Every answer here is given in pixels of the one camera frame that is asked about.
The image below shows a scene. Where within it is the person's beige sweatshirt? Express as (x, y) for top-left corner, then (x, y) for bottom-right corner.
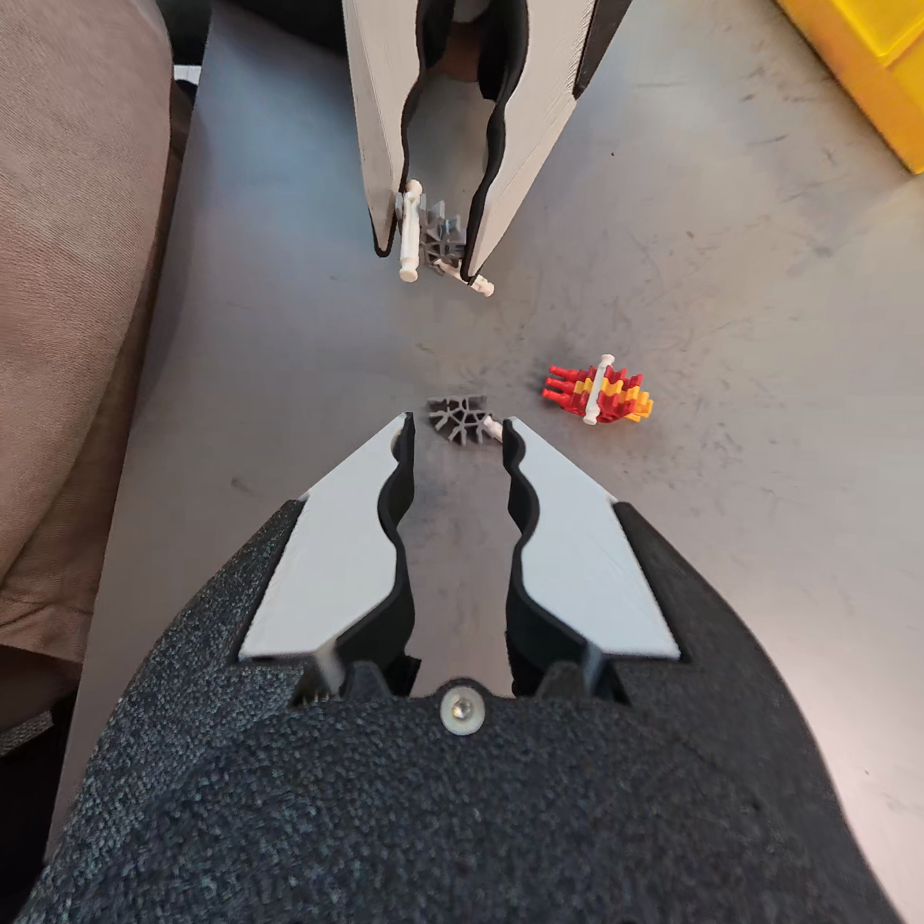
(0, 0), (192, 723)

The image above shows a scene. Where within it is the large yellow plastic bin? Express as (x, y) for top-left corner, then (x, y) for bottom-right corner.
(776, 0), (924, 176)

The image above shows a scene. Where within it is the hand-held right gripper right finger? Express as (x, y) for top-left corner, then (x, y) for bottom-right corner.
(501, 416), (681, 698)

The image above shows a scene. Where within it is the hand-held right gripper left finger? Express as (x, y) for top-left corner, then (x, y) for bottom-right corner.
(238, 411), (423, 695)

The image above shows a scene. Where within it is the red and yellow connector stack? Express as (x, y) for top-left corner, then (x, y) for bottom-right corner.
(541, 354), (654, 427)

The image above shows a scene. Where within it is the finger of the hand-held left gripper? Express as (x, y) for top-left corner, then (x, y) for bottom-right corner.
(461, 0), (599, 284)
(343, 0), (456, 258)

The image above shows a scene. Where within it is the grey snowflake connector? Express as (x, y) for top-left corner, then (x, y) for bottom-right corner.
(427, 393), (492, 445)
(422, 202), (466, 275)

